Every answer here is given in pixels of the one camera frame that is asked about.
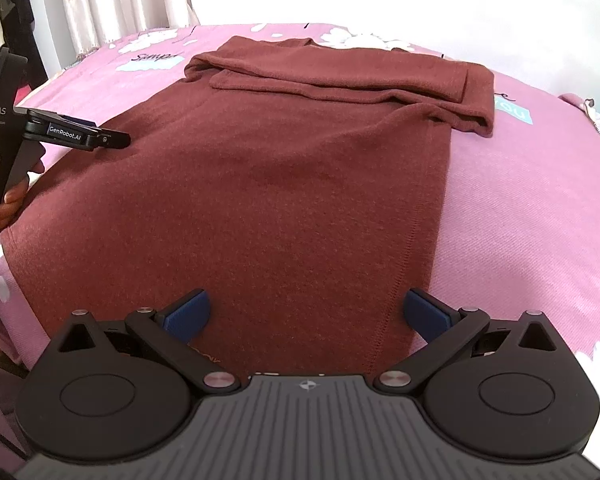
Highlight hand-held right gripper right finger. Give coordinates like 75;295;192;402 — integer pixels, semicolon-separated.
374;288;563;395

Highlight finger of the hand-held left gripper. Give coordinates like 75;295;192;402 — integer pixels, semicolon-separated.
15;106;132;152

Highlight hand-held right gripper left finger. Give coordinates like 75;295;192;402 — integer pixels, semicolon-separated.
42;288;242;395

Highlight red-brown knit sweater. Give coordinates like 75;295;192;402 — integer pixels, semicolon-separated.
7;35;497;378

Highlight person's left hand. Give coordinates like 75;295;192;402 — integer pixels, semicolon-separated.
0;159;46;233

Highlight pink floral bed sheet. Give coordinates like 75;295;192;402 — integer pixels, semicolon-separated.
0;22;600;411

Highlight beige patterned curtain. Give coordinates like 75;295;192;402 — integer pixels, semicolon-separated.
55;0;193;58

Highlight pink zippered pillow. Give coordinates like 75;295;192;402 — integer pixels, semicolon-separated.
557;92;600;157

